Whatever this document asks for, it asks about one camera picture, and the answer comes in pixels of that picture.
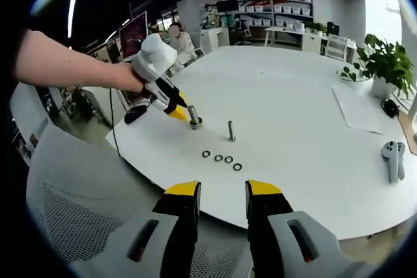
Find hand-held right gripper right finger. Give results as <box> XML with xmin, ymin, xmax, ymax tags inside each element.
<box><xmin>245</xmin><ymin>179</ymin><xmax>372</xmax><ymax>278</ymax></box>

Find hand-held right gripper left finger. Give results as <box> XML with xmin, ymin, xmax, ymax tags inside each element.
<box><xmin>70</xmin><ymin>179</ymin><xmax>202</xmax><ymax>278</ymax></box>

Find large steel threaded stud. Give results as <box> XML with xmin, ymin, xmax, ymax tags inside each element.
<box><xmin>188</xmin><ymin>104</ymin><xmax>205</xmax><ymax>130</ymax></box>

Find person's left hand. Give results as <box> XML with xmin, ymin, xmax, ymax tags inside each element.
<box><xmin>109</xmin><ymin>61</ymin><xmax>145</xmax><ymax>94</ymax></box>

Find black computer mouse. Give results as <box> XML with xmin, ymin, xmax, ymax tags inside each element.
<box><xmin>124</xmin><ymin>107</ymin><xmax>147</xmax><ymax>125</ymax></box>

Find white-framed red screen monitor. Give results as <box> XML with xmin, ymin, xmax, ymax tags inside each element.
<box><xmin>119</xmin><ymin>10</ymin><xmax>149</xmax><ymax>61</ymax></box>

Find small dark screen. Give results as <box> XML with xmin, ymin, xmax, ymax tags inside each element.
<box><xmin>106</xmin><ymin>38</ymin><xmax>121</xmax><ymax>61</ymax></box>

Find white counter block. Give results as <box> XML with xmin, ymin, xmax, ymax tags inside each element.
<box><xmin>200</xmin><ymin>27</ymin><xmax>231</xmax><ymax>54</ymax></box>

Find black screen on stand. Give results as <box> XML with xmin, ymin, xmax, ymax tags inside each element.
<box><xmin>216</xmin><ymin>0</ymin><xmax>238</xmax><ymax>14</ymax></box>

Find curved ceiling light strip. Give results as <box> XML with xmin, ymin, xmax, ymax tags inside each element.
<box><xmin>66</xmin><ymin>0</ymin><xmax>89</xmax><ymax>40</ymax></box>

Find white mesh office chair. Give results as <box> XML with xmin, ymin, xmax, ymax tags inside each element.
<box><xmin>25</xmin><ymin>124</ymin><xmax>253</xmax><ymax>278</ymax></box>

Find grey handheld controller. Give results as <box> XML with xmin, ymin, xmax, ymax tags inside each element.
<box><xmin>395</xmin><ymin>141</ymin><xmax>407</xmax><ymax>181</ymax></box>
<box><xmin>381</xmin><ymin>141</ymin><xmax>399</xmax><ymax>184</ymax></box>

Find white trestle table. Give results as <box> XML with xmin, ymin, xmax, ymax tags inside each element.
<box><xmin>263</xmin><ymin>26</ymin><xmax>306</xmax><ymax>47</ymax></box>

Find white paper sheets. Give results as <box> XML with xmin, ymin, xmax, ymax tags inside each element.
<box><xmin>332</xmin><ymin>84</ymin><xmax>397</xmax><ymax>135</ymax></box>

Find shelf with white bins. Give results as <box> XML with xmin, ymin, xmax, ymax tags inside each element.
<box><xmin>236</xmin><ymin>0</ymin><xmax>313</xmax><ymax>28</ymax></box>

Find small black device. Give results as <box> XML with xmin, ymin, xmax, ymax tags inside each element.
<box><xmin>381</xmin><ymin>98</ymin><xmax>401</xmax><ymax>118</ymax></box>

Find small green cabinet plants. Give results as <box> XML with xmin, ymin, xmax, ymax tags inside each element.
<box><xmin>306</xmin><ymin>22</ymin><xmax>326</xmax><ymax>35</ymax></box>

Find white slatted chair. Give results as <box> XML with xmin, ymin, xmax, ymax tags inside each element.
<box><xmin>325</xmin><ymin>33</ymin><xmax>348</xmax><ymax>61</ymax></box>

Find green plant in white pot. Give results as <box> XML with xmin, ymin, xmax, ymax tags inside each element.
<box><xmin>353</xmin><ymin>33</ymin><xmax>416</xmax><ymax>100</ymax></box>

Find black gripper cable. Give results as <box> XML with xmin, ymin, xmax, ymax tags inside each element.
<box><xmin>109</xmin><ymin>87</ymin><xmax>122</xmax><ymax>158</ymax></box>

